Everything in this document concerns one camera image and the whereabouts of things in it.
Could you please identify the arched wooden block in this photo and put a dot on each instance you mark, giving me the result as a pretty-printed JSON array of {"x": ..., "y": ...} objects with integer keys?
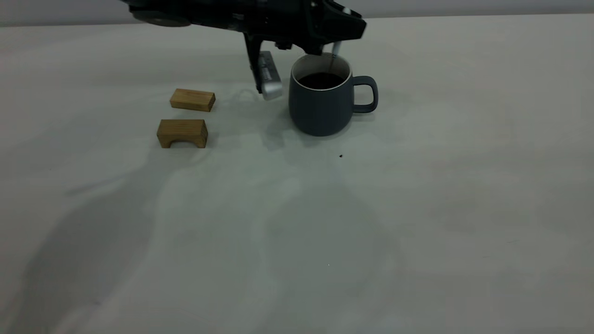
[{"x": 183, "y": 127}]

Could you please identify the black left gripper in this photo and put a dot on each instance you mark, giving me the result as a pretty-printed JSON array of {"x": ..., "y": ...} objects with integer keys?
[{"x": 283, "y": 21}]

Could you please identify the dark grey ceramic mug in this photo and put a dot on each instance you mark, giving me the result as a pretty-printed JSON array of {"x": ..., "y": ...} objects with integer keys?
[{"x": 320, "y": 111}]

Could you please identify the flat rectangular wooden block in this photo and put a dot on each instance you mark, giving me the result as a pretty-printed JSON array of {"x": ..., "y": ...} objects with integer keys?
[{"x": 192, "y": 99}]

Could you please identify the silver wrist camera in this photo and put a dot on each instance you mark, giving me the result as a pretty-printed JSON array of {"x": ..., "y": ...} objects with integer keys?
[{"x": 270, "y": 79}]

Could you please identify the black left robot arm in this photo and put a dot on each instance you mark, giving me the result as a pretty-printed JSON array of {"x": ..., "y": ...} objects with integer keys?
[{"x": 185, "y": 9}]

